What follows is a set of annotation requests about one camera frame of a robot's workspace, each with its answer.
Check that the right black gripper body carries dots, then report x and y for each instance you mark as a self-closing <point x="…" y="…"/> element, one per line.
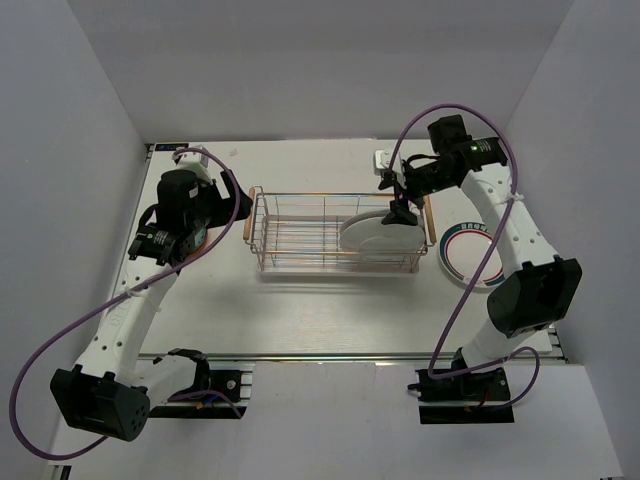
<point x="424" y="181"/>

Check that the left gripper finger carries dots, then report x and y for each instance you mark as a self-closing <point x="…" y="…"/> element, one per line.
<point x="245" y="205"/>
<point x="231" y="183"/>

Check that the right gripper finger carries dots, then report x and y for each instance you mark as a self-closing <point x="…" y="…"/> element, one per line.
<point x="409" y="217"/>
<point x="396" y="214"/>

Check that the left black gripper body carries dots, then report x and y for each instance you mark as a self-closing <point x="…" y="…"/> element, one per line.
<point x="213" y="211"/>

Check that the orange plate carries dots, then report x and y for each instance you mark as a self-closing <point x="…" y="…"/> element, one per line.
<point x="203" y="241"/>

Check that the white plate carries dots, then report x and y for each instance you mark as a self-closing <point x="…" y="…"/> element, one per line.
<point x="381" y="213"/>
<point x="460" y="251"/>
<point x="372" y="236"/>

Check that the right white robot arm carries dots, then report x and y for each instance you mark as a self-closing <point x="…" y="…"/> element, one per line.
<point x="539" y="283"/>

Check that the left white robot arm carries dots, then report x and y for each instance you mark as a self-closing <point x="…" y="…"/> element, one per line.
<point x="104" y="393"/>

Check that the white plate front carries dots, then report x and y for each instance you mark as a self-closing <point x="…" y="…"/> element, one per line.
<point x="372" y="236"/>

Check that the black corner label left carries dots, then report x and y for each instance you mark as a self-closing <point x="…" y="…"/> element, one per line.
<point x="166" y="147"/>

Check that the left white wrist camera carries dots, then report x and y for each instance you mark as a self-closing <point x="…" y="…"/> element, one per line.
<point x="195" y="162"/>

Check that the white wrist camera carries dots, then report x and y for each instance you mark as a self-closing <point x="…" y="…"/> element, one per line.
<point x="195" y="162"/>
<point x="383" y="167"/>

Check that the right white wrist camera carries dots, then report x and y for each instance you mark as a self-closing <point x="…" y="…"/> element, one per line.
<point x="383" y="167"/>

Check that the metal wire dish rack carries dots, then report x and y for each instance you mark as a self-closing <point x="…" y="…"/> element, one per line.
<point x="304" y="227"/>

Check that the aluminium front rail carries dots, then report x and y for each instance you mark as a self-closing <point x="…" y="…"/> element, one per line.
<point x="556" y="355"/>

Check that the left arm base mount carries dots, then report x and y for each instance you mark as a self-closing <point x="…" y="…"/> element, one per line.
<point x="215" y="393"/>

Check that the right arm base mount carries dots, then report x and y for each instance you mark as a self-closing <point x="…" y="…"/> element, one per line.
<point x="473" y="398"/>

